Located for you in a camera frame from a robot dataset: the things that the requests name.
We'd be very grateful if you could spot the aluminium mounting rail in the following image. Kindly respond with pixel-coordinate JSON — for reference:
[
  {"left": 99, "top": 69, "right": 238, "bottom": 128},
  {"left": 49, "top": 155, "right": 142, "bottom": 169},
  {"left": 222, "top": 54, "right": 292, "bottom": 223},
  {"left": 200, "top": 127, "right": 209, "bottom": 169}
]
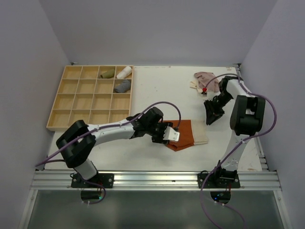
[{"left": 30, "top": 170, "right": 282, "bottom": 191}]

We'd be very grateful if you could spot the pink underwear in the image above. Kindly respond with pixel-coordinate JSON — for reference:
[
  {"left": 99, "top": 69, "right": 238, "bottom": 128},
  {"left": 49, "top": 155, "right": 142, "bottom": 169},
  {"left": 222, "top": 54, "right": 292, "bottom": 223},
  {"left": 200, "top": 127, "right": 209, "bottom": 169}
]
[{"left": 194, "top": 72, "right": 219, "bottom": 93}]

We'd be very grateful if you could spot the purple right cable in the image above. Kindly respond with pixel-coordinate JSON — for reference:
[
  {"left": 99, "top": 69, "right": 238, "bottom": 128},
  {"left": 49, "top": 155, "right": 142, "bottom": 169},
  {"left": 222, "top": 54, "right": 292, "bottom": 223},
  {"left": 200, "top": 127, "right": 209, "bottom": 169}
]
[{"left": 200, "top": 73, "right": 277, "bottom": 229}]

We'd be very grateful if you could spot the wooden compartment tray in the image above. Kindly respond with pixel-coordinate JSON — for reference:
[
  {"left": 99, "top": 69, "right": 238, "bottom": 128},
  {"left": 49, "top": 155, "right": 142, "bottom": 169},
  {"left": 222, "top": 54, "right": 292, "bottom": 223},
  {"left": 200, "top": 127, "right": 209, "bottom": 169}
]
[{"left": 46, "top": 65, "right": 134, "bottom": 131}]

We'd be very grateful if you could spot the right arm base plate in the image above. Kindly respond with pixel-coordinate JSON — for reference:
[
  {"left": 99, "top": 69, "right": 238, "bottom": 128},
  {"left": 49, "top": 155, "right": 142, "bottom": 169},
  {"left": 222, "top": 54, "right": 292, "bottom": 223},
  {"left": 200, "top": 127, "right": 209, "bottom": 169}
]
[{"left": 197, "top": 170, "right": 241, "bottom": 189}]

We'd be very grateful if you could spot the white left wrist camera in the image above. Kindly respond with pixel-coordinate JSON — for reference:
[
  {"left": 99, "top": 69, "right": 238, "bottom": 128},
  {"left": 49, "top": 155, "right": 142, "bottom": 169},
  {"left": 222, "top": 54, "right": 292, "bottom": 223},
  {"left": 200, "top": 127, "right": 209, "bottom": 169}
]
[{"left": 163, "top": 126, "right": 180, "bottom": 142}]

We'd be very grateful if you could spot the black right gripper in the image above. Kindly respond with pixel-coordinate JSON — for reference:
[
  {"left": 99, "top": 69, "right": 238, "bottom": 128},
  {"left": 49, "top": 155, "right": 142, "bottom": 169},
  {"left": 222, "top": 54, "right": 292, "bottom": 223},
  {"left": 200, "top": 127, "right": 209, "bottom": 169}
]
[{"left": 204, "top": 91, "right": 233, "bottom": 125}]

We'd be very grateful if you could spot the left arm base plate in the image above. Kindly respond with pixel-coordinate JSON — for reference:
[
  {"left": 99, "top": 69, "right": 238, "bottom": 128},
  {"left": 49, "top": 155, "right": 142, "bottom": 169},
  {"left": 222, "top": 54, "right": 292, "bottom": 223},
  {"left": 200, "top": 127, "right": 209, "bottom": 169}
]
[{"left": 70, "top": 173, "right": 114, "bottom": 188}]

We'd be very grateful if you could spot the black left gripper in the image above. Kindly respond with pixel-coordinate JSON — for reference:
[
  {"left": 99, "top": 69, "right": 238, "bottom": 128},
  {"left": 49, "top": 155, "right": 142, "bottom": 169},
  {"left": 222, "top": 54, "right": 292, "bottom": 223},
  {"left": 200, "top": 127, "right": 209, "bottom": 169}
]
[{"left": 147, "top": 122, "right": 173, "bottom": 144}]

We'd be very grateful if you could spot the orange and cream underwear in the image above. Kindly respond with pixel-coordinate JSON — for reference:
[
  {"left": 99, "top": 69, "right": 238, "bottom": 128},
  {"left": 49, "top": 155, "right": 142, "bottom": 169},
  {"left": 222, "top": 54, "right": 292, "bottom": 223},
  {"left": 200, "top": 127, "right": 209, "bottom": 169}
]
[{"left": 166, "top": 119, "right": 209, "bottom": 152}]

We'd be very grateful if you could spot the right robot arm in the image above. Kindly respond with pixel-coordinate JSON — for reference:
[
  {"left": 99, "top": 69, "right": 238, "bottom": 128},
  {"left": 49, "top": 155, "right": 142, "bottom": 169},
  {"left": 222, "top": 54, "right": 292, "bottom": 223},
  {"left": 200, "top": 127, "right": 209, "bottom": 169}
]
[{"left": 204, "top": 76, "right": 265, "bottom": 187}]

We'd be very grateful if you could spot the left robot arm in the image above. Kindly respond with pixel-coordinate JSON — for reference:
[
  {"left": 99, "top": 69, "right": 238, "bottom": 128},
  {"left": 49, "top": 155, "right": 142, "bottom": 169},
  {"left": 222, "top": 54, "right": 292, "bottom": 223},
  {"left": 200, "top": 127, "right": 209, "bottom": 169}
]
[{"left": 56, "top": 107, "right": 180, "bottom": 187}]

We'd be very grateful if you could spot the white rolled underwear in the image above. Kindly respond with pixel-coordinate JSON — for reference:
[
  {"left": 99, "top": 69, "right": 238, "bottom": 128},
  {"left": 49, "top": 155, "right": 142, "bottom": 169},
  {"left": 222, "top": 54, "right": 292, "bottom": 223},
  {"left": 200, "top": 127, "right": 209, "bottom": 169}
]
[{"left": 117, "top": 66, "right": 132, "bottom": 79}]

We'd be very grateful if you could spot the grey rolled underwear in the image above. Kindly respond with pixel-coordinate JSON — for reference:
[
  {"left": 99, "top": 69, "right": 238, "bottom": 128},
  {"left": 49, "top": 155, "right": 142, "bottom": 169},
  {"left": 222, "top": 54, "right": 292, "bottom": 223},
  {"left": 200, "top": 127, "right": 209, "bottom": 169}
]
[{"left": 114, "top": 80, "right": 131, "bottom": 93}]

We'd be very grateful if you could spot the olive rolled underwear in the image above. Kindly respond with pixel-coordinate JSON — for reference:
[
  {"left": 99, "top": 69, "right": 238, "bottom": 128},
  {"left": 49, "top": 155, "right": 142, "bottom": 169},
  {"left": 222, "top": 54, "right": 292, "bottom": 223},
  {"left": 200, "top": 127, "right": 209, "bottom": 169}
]
[{"left": 100, "top": 69, "right": 115, "bottom": 79}]

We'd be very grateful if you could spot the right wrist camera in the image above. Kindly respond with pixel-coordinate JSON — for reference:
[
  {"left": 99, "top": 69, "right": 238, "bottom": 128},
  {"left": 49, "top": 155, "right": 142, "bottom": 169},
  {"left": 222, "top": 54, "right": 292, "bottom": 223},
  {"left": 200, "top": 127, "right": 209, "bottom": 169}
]
[{"left": 199, "top": 87, "right": 209, "bottom": 97}]

